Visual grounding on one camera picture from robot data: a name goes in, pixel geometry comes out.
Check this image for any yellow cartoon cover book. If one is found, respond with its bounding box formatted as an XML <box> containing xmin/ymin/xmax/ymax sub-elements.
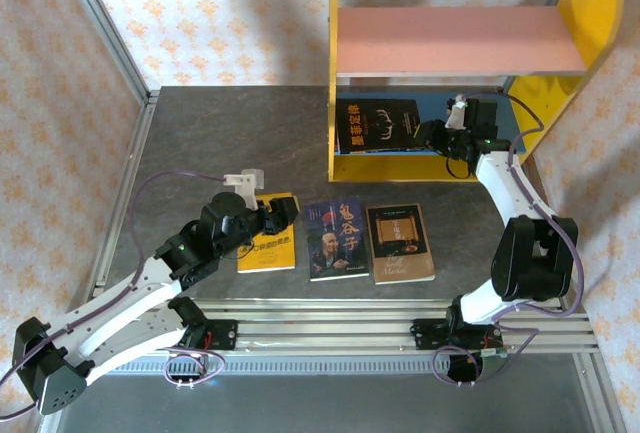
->
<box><xmin>236</xmin><ymin>192</ymin><xmax>296</xmax><ymax>274</ymax></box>

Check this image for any black antler cover book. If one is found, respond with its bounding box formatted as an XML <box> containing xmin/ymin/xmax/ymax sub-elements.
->
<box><xmin>335</xmin><ymin>98</ymin><xmax>421</xmax><ymax>154</ymax></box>

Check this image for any purple old man cover book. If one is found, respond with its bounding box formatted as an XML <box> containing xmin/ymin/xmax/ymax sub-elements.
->
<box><xmin>304</xmin><ymin>196</ymin><xmax>371</xmax><ymax>283</ymax></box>

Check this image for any brown scroll cover book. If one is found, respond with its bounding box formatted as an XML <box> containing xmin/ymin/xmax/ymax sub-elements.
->
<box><xmin>365</xmin><ymin>202</ymin><xmax>436</xmax><ymax>285</ymax></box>

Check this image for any yellow pink blue bookshelf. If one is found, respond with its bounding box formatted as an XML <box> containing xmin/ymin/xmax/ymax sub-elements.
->
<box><xmin>327</xmin><ymin>0</ymin><xmax>625</xmax><ymax>183</ymax></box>

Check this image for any grey metal plate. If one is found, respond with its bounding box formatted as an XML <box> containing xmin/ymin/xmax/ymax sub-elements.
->
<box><xmin>47</xmin><ymin>371</ymin><xmax>609</xmax><ymax>433</ymax></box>

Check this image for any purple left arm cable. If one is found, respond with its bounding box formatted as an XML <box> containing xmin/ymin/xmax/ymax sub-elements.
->
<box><xmin>0</xmin><ymin>170</ymin><xmax>229</xmax><ymax>422</ymax></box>

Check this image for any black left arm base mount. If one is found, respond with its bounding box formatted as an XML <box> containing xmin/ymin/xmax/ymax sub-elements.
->
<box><xmin>174</xmin><ymin>318</ymin><xmax>239</xmax><ymax>352</ymax></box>

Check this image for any aluminium table side rail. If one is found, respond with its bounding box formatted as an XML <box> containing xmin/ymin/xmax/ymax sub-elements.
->
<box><xmin>517</xmin><ymin>165</ymin><xmax>629</xmax><ymax>433</ymax></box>
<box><xmin>29</xmin><ymin>87</ymin><xmax>162</xmax><ymax>433</ymax></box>

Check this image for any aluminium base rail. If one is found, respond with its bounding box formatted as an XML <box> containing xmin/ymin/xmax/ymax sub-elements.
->
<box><xmin>149</xmin><ymin>297</ymin><xmax>599</xmax><ymax>354</ymax></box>

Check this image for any slotted grey cable duct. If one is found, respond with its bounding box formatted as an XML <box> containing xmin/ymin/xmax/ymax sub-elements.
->
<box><xmin>107</xmin><ymin>352</ymin><xmax>586</xmax><ymax>375</ymax></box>

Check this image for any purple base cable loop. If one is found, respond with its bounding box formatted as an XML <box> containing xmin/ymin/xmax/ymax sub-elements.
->
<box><xmin>432</xmin><ymin>325</ymin><xmax>539</xmax><ymax>389</ymax></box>
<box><xmin>163</xmin><ymin>348</ymin><xmax>225</xmax><ymax>388</ymax></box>

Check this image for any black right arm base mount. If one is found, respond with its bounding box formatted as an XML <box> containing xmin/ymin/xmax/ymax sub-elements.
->
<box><xmin>412</xmin><ymin>318</ymin><xmax>504</xmax><ymax>354</ymax></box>

